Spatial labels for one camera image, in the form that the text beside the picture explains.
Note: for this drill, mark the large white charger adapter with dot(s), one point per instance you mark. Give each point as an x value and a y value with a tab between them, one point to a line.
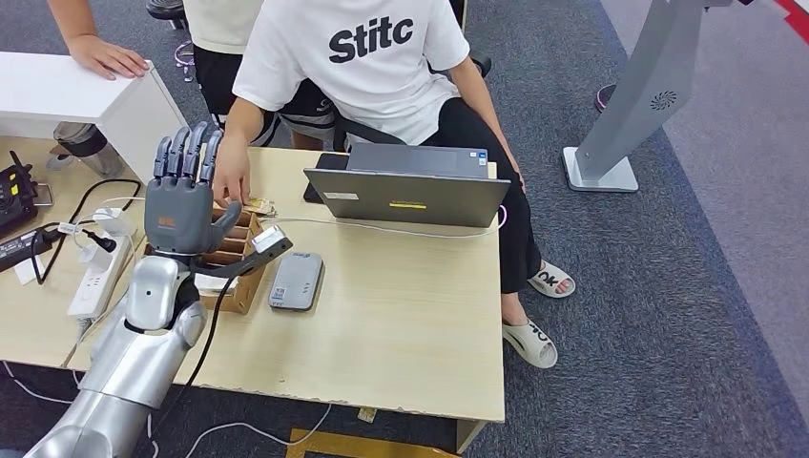
114	221

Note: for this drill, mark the seated person's left forearm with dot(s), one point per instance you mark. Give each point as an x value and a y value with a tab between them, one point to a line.
487	107

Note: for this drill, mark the black round stool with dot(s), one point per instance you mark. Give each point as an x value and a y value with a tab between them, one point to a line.
167	9

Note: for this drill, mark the black power plug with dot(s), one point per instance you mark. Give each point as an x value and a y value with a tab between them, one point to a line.
102	241

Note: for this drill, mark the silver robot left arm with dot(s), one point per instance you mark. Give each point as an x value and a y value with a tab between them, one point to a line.
139	360

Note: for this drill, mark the small white plug adapter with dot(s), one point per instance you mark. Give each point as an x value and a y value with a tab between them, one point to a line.
93	258

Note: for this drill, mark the black power brick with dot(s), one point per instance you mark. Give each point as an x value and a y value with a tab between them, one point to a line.
22	248

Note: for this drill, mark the white power strip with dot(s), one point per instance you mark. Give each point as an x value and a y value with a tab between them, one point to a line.
95	291

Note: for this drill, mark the yellow floor frame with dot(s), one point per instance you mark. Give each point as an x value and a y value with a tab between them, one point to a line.
354	445

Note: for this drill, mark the seated person's right hand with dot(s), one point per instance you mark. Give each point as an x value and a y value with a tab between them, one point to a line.
232	170

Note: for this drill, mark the white paper slip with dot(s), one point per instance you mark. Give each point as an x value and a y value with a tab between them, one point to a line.
26	273

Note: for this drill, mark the beige slipper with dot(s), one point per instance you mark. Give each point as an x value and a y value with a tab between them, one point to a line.
550	278
529	344

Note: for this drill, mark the cardboard compartment organizer box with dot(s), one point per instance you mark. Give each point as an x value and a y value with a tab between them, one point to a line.
246	291

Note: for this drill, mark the grey card reader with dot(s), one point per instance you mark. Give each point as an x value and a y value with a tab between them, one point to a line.
296	281

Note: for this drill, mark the clear plastic bottle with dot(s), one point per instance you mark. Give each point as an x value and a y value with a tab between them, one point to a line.
95	148

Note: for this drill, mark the standing person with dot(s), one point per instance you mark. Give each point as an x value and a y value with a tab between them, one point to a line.
215	25

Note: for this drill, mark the black phone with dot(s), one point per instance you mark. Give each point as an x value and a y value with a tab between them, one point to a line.
332	162

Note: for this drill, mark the dark round base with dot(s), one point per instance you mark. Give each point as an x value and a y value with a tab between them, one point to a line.
604	100

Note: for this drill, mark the standing person's right hand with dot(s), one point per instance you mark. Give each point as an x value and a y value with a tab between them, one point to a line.
104	58

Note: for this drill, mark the grey kiosk stand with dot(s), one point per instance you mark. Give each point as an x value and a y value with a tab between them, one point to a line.
651	76

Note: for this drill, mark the red floor strip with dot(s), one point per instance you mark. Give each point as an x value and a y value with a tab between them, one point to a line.
797	22

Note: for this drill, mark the white card sleeve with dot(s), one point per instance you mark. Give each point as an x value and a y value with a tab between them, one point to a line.
212	284

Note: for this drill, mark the small floor tag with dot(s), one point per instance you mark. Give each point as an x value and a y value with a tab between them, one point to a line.
366	415

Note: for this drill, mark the standing person's right forearm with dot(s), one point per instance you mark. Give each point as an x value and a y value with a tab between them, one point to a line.
72	19

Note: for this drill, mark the white cabinet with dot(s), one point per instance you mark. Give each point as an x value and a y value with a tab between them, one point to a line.
50	88

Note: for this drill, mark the black camera bracket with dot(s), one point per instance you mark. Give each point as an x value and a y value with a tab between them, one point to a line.
240	262

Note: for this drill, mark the grey laptop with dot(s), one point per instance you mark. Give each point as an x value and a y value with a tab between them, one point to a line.
411	199

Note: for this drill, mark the black controller device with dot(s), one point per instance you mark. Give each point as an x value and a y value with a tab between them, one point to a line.
16	199

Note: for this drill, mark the seated person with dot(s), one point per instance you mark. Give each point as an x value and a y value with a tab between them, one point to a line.
379	82

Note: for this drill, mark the crumpled clear wrapper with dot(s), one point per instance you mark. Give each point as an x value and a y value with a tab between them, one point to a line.
260	207

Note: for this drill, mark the seated person's right forearm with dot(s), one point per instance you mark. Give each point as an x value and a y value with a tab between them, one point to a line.
245	120

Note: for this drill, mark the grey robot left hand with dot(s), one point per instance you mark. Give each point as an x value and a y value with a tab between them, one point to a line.
180	215

